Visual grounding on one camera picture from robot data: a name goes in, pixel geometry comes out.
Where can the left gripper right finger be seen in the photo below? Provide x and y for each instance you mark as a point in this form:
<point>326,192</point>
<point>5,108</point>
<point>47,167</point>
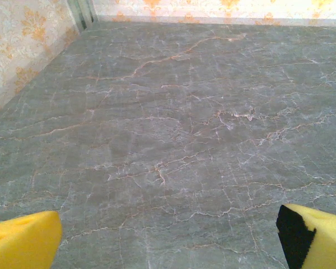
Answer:
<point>324,241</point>

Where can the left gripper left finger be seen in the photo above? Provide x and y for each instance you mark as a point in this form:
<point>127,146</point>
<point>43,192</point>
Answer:
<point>22,243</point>

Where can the aluminium frame post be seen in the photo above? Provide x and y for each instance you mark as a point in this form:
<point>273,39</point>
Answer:
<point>82,14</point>

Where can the aluminium frame bar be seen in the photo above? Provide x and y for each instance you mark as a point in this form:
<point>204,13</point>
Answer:
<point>212,20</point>

